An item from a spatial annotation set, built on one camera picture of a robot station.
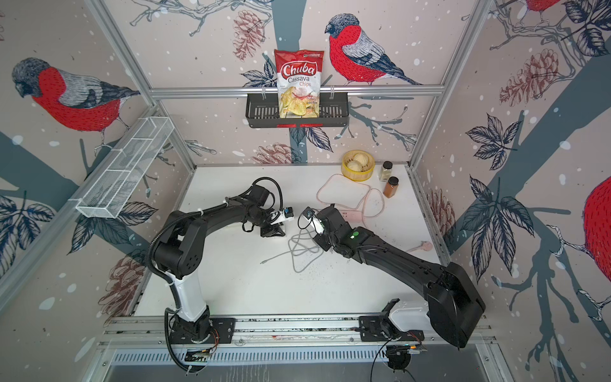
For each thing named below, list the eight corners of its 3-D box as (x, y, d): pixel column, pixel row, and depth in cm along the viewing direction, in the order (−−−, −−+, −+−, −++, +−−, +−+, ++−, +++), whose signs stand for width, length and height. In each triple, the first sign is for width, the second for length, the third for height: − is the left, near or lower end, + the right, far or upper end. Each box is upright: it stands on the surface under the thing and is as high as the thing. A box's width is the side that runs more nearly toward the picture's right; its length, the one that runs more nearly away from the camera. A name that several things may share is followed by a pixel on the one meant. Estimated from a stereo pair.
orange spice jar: (386, 199, 110) (392, 185, 102) (382, 191, 113) (387, 177, 105) (395, 196, 111) (401, 182, 103) (390, 189, 113) (395, 175, 106)
